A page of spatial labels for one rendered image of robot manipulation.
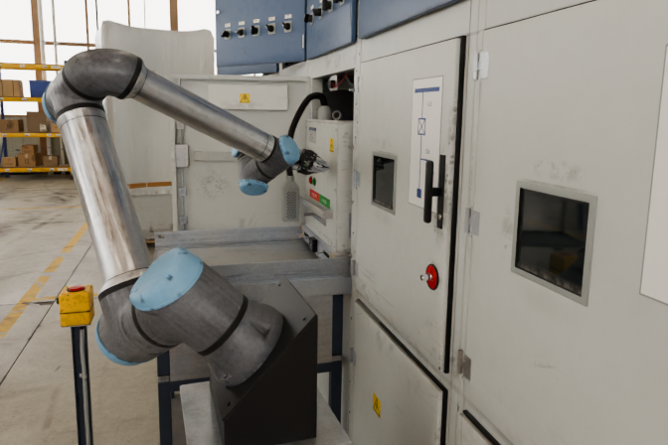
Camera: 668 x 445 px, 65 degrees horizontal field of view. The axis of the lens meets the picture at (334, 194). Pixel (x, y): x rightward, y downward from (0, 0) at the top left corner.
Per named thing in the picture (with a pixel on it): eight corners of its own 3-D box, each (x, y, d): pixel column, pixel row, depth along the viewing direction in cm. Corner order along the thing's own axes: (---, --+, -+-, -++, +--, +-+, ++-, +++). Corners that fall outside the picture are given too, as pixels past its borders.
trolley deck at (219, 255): (147, 310, 167) (147, 292, 166) (155, 258, 226) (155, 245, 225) (350, 293, 186) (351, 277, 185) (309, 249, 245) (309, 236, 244)
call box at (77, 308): (60, 328, 150) (57, 294, 148) (65, 318, 158) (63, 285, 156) (90, 326, 152) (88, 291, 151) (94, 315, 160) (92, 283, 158)
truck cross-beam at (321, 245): (334, 270, 187) (334, 254, 186) (301, 236, 239) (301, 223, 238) (347, 269, 189) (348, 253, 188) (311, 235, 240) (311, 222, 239)
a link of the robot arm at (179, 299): (227, 339, 102) (155, 284, 96) (177, 364, 111) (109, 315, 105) (252, 281, 114) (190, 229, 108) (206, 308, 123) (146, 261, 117)
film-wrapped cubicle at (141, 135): (225, 242, 578) (221, 27, 544) (106, 254, 522) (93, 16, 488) (204, 226, 656) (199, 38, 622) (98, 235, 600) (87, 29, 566)
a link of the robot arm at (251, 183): (255, 176, 160) (252, 144, 167) (233, 194, 166) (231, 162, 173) (279, 186, 166) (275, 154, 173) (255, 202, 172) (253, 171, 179)
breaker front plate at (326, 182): (332, 256, 189) (335, 122, 182) (302, 227, 235) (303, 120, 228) (336, 255, 190) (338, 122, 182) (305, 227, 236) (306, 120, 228)
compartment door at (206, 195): (176, 235, 247) (171, 74, 236) (310, 234, 252) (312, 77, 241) (173, 238, 241) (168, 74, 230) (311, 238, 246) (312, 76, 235)
